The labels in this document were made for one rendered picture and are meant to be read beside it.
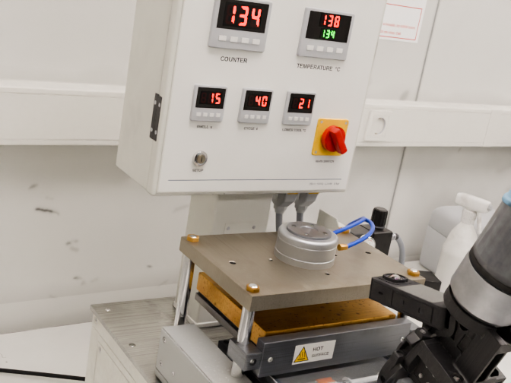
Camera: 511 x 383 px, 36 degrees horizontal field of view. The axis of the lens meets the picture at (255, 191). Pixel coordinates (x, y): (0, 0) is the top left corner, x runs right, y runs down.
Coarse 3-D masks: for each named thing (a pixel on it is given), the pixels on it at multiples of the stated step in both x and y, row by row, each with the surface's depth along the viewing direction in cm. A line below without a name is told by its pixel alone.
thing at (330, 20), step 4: (324, 16) 105; (328, 16) 105; (332, 16) 106; (336, 16) 106; (340, 16) 106; (320, 20) 105; (324, 20) 105; (328, 20) 105; (332, 20) 106; (336, 20) 106; (340, 20) 106; (320, 24) 105; (324, 24) 105; (328, 24) 106; (332, 24) 106; (336, 24) 106; (336, 28) 107
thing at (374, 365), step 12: (360, 360) 99; (372, 360) 100; (384, 360) 100; (288, 372) 93; (300, 372) 93; (312, 372) 94; (324, 372) 94; (336, 372) 95; (348, 372) 96; (360, 372) 96; (372, 372) 97
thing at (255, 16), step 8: (232, 8) 97; (240, 8) 98; (248, 8) 98; (256, 8) 99; (224, 16) 97; (232, 16) 98; (240, 16) 98; (248, 16) 99; (256, 16) 99; (224, 24) 97; (232, 24) 98; (240, 24) 99; (248, 24) 99; (256, 24) 100
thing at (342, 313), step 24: (216, 288) 100; (216, 312) 100; (240, 312) 95; (264, 312) 95; (288, 312) 96; (312, 312) 97; (336, 312) 99; (360, 312) 100; (384, 312) 101; (264, 336) 90
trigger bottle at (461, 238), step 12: (468, 204) 174; (480, 204) 172; (468, 216) 174; (480, 216) 173; (456, 228) 176; (468, 228) 174; (480, 228) 174; (456, 240) 174; (468, 240) 174; (444, 252) 176; (456, 252) 174; (444, 264) 176; (456, 264) 175; (444, 276) 177; (444, 288) 177
